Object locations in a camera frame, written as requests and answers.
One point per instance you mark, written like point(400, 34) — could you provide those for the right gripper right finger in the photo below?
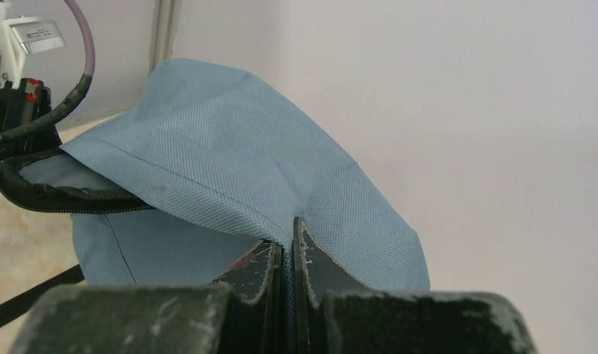
point(336, 313)

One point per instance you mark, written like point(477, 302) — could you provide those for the aluminium frame profile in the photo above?
point(165, 25)

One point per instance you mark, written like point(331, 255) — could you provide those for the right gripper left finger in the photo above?
point(239, 312)

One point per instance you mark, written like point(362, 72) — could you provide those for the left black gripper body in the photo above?
point(20, 106)

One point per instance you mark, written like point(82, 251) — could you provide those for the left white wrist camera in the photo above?
point(22, 37)

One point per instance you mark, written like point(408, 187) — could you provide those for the blue student backpack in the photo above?
point(212, 160)

